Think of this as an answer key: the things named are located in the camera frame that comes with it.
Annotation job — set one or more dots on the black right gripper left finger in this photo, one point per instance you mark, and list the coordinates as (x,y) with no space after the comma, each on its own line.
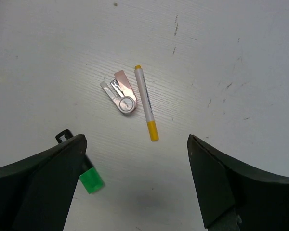
(36,192)

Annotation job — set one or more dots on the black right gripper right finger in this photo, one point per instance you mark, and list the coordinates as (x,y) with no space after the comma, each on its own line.
(235,196)

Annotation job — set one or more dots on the pink silver nail clipper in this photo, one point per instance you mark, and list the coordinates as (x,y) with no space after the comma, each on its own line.
(121,93)

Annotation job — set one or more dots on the yellow capped white marker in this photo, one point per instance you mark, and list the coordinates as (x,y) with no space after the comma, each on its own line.
(148,112)

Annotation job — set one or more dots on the green capped black highlighter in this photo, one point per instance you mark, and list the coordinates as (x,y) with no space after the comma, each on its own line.
(89,176)

